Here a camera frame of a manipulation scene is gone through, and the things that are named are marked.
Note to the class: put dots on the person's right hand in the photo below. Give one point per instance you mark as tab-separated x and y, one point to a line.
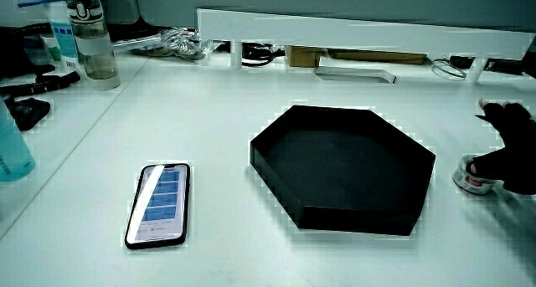
513	153

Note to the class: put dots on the white desk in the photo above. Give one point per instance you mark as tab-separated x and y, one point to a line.
234	111

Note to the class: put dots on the crumpled clear plastic wrap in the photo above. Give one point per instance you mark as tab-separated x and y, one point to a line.
184	42

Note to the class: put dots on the roll of clear tape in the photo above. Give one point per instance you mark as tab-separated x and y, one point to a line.
468	181

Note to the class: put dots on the white desk shelf riser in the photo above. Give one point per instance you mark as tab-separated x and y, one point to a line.
356	34

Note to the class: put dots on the brown cardboard box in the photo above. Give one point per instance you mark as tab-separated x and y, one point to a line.
302	56

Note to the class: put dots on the clear water bottle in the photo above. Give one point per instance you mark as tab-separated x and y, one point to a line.
94	44

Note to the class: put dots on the black hexagonal tray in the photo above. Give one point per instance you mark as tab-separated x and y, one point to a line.
347	170

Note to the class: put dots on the silver metal bar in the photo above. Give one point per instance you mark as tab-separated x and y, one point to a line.
136	43

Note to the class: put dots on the black device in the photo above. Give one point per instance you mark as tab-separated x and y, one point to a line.
502	65

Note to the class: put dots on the flat white tray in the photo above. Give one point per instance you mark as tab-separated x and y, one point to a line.
356	74

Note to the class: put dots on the black smartphone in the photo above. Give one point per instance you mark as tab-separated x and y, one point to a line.
161	203

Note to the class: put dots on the black pouch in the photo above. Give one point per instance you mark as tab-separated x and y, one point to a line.
27	113

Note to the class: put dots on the teal translucent bottle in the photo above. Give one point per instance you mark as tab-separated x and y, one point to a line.
12	149

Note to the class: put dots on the black bag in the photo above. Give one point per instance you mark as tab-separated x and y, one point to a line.
17	48

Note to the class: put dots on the white tube with teal label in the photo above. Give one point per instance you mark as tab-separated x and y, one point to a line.
63	36

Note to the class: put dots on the flat wooden board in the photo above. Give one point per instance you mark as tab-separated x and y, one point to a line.
377	56

